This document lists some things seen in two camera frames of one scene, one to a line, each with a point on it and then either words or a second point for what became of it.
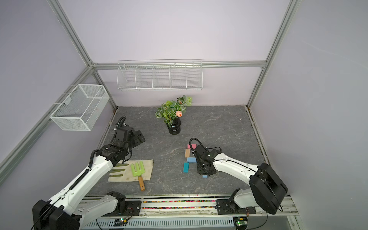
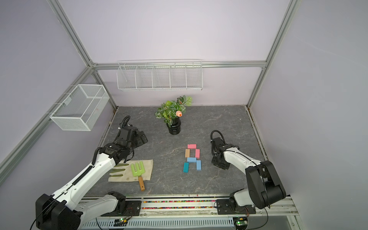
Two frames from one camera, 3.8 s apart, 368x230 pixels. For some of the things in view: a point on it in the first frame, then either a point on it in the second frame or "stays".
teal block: (186, 167) stays
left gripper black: (136, 139) stays
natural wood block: (187, 154) stays
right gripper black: (200, 172) -> (213, 162)
